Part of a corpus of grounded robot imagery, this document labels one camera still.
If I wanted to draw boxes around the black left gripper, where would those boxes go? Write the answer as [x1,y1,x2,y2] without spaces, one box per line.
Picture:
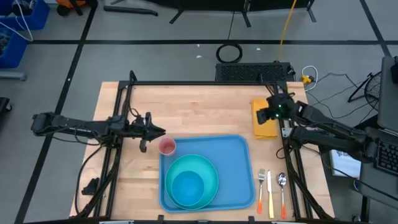
[133,111,167,154]

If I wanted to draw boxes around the pink plastic cup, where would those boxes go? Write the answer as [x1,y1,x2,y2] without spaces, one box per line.
[157,136,177,157]

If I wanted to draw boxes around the yellow cloth napkin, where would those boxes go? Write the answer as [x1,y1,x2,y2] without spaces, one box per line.
[251,97,279,140]

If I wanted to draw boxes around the teal round plate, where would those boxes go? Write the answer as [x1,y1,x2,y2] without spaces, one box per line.
[164,153,220,211]

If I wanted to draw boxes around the blue ribbed bowl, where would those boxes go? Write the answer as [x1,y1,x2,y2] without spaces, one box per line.
[170,170,206,207]

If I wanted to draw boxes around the spoon with orange handle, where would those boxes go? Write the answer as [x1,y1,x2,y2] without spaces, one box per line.
[277,171,288,220]

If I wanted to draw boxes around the knife with pale yellow handle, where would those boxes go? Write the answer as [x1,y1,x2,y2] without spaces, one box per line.
[266,169,275,220]

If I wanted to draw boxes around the fork with orange handle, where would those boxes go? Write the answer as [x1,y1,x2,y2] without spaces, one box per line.
[256,168,266,215]

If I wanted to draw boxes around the blue plastic tray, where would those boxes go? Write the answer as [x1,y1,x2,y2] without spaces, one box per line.
[158,134,257,214]

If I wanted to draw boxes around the black perforated metal box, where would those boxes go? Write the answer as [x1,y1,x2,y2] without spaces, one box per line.
[215,62,295,83]

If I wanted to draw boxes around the black table clamp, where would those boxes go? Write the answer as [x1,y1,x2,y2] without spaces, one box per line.
[81,177,101,197]

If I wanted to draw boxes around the white labelled box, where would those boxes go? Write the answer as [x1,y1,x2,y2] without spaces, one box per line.
[329,149,363,180]

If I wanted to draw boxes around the grey laptop computer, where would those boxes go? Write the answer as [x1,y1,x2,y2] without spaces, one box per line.
[356,55,398,208]

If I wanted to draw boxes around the black vacuum wand tube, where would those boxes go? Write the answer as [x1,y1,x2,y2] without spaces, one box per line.
[103,5,159,17]

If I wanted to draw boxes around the orange shop vacuum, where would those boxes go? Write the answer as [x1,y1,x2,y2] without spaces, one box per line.
[55,0,98,17]

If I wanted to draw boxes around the grey metal bar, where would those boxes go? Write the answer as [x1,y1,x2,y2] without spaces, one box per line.
[0,71,29,82]

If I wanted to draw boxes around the blue plastic storage bin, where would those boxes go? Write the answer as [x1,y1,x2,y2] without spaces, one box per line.
[0,0,51,32]
[0,27,29,70]

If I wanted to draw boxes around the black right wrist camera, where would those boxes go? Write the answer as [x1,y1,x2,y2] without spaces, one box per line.
[255,106,271,126]

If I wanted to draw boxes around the white cable loop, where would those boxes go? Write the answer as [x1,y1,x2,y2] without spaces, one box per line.
[300,65,319,92]

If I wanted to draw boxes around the yellow hanging cable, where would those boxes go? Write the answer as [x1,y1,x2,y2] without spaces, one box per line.
[276,0,298,63]

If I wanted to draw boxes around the coiled black cable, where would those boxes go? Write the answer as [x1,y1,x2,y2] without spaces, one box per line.
[215,42,244,64]

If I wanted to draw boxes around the black wire floor fan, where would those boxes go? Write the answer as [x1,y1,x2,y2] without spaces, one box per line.
[347,70,382,112]

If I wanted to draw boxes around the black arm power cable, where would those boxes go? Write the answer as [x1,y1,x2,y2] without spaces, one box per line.
[73,144,105,216]

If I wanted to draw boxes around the thin white cable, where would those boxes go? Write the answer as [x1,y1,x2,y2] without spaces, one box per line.
[0,0,34,43]

